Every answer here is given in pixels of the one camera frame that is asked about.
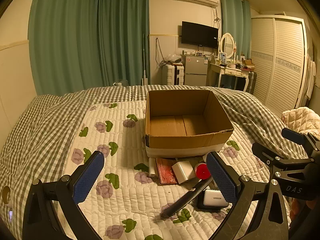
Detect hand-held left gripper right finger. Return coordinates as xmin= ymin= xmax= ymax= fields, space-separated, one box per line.
xmin=205 ymin=151 xmax=292 ymax=240

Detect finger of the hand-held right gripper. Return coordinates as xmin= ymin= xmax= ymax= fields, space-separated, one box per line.
xmin=281 ymin=127 xmax=320 ymax=153
xmin=251 ymin=142 xmax=315 ymax=168

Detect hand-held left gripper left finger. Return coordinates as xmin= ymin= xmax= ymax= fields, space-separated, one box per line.
xmin=22 ymin=151 xmax=105 ymax=240

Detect red-capped white bottle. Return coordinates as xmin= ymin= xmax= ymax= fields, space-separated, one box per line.
xmin=194 ymin=162 xmax=212 ymax=180

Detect white cube charger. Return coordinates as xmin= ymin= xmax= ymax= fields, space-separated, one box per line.
xmin=171 ymin=161 xmax=196 ymax=183

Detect black flashlight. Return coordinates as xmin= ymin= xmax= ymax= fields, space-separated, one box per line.
xmin=160 ymin=177 xmax=213 ymax=218

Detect red wallet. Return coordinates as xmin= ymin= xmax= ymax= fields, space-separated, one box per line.
xmin=155 ymin=157 xmax=179 ymax=185

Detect cream quilted cloth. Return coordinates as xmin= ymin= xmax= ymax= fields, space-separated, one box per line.
xmin=281 ymin=107 xmax=320 ymax=136

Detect floral quilted mat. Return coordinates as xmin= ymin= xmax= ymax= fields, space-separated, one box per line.
xmin=56 ymin=101 xmax=275 ymax=240

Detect hanging white towels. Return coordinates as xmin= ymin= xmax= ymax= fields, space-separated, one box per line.
xmin=305 ymin=54 xmax=317 ymax=99

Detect grey checked blanket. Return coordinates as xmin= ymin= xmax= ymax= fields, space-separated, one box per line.
xmin=0 ymin=85 xmax=308 ymax=230

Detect dark suitcase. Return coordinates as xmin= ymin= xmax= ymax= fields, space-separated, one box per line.
xmin=246 ymin=71 xmax=257 ymax=95

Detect white louvred wardrobe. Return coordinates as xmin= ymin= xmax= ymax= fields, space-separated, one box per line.
xmin=251 ymin=15 xmax=310 ymax=110

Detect cardboard tape roll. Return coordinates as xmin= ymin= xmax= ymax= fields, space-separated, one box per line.
xmin=1 ymin=185 xmax=13 ymax=207

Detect white dressing table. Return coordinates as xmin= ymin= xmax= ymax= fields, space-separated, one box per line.
xmin=207 ymin=62 xmax=253 ymax=93

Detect grey small fridge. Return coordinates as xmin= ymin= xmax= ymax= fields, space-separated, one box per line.
xmin=184 ymin=54 xmax=209 ymax=85

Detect white oval mirror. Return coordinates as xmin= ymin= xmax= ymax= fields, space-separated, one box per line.
xmin=219 ymin=32 xmax=236 ymax=58

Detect white suitcase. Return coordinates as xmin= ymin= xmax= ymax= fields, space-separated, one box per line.
xmin=162 ymin=64 xmax=185 ymax=85

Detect clear plastic bags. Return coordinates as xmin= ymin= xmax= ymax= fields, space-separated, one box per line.
xmin=164 ymin=54 xmax=184 ymax=66

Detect white mop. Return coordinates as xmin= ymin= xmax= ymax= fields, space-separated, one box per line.
xmin=141 ymin=33 xmax=148 ymax=85

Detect narrow green curtain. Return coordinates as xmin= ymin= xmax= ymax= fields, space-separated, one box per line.
xmin=220 ymin=0 xmax=251 ymax=58

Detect wide green curtain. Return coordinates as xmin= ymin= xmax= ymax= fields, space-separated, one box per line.
xmin=29 ymin=0 xmax=103 ymax=96

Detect black wall television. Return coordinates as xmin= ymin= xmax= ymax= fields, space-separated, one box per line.
xmin=181 ymin=21 xmax=219 ymax=49

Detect hanging wall cables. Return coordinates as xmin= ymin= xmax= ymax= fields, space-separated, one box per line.
xmin=155 ymin=37 xmax=166 ymax=65

